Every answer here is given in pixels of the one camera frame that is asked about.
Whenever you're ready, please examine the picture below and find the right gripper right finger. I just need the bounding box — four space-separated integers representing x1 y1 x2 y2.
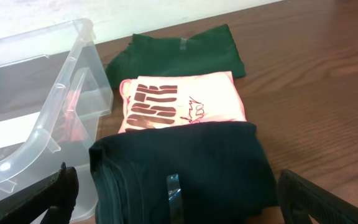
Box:
277 170 358 224

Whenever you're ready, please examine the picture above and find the pink printed t-shirt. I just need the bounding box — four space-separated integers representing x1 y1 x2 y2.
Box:
119 72 246 133

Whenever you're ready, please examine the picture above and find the white label in bin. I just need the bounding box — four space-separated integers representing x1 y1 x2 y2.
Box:
0 112 40 148

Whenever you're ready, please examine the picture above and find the green t-shirt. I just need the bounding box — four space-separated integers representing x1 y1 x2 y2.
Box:
106 24 246 89

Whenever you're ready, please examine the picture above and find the clear plastic storage bin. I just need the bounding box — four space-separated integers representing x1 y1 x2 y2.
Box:
0 19 113 222

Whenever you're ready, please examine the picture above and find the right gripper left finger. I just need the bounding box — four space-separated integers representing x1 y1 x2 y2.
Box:
0 163 79 224

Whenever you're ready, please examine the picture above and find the dark teal folded garment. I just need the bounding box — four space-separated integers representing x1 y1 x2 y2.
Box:
89 121 278 223

